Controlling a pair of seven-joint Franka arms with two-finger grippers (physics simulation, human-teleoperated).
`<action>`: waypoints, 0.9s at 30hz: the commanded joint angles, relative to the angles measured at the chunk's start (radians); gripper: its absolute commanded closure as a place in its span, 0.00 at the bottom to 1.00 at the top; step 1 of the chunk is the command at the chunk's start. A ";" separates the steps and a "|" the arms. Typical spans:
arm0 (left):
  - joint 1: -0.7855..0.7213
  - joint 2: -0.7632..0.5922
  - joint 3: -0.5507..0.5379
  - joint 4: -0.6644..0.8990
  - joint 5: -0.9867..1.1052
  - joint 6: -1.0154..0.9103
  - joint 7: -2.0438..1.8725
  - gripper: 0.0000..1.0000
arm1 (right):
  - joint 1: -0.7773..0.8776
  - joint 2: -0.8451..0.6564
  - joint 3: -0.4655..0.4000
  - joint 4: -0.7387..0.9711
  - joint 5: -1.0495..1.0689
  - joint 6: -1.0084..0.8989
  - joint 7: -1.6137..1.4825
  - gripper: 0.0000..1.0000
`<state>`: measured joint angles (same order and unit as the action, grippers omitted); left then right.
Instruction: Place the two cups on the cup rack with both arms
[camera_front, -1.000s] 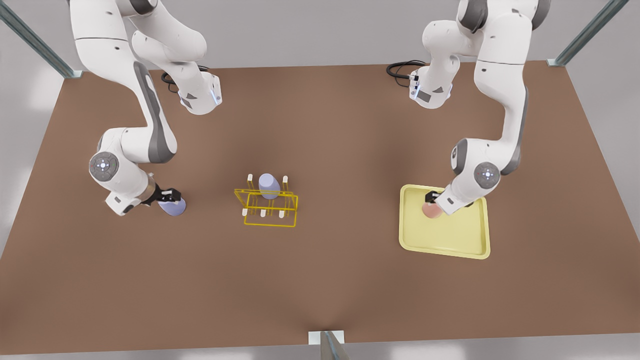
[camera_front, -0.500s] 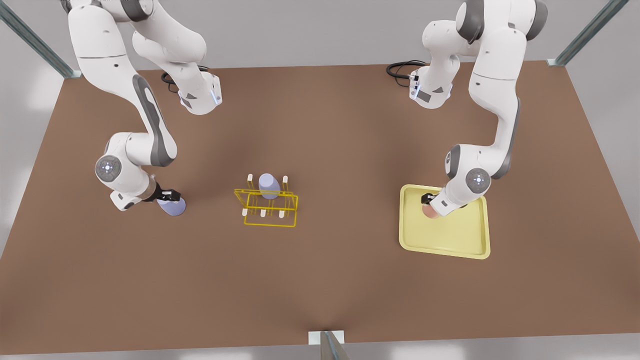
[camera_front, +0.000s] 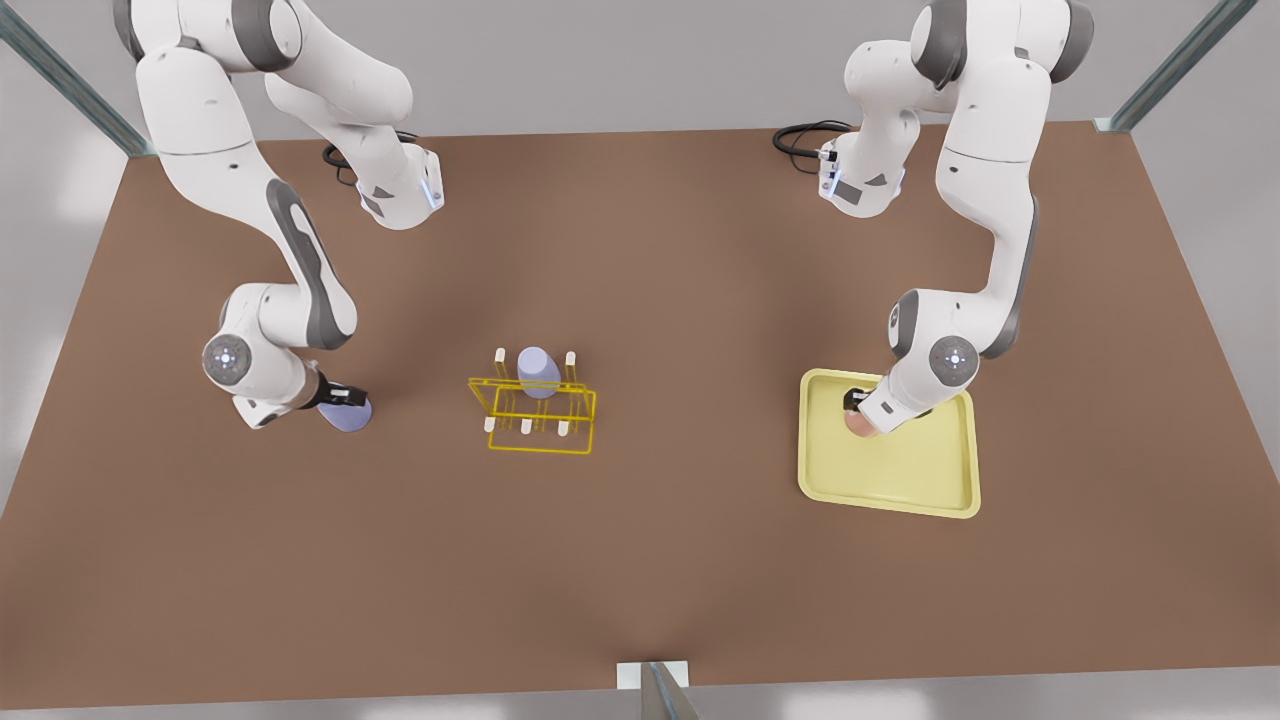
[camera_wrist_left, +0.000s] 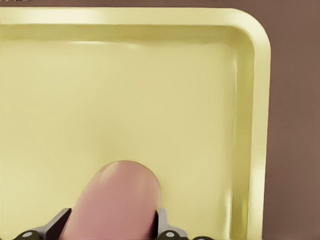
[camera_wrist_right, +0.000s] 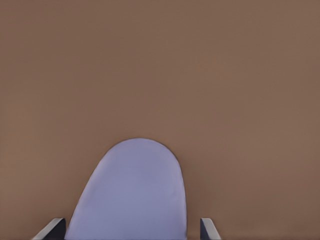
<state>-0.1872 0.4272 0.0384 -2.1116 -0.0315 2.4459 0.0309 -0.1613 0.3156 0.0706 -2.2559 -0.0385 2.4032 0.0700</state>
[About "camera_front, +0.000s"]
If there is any black cable loop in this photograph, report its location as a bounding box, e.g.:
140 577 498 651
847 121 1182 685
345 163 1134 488
322 130 421 187
772 120 857 177

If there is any yellow wire cup rack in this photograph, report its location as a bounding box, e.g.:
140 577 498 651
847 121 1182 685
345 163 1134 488
468 348 598 456

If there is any lavender cup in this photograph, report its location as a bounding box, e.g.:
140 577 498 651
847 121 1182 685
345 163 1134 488
517 346 561 401
317 396 373 434

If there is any silver frame post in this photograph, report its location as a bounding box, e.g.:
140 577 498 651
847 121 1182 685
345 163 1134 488
0 0 156 159
616 660 703 720
1093 0 1259 134

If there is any pale yellow tray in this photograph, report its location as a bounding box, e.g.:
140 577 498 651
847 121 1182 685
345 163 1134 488
797 368 982 520

